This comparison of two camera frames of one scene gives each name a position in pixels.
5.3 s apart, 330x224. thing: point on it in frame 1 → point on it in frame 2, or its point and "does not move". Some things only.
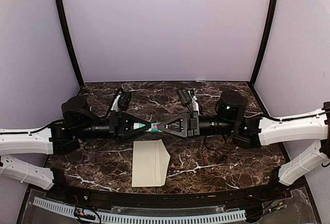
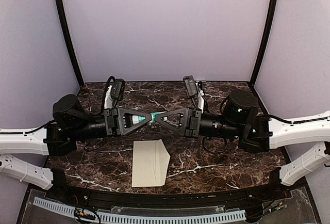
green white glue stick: x=154 y=126 → x=137 y=119
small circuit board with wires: x=80 y=213 does not move
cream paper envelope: x=150 y=162 does not move
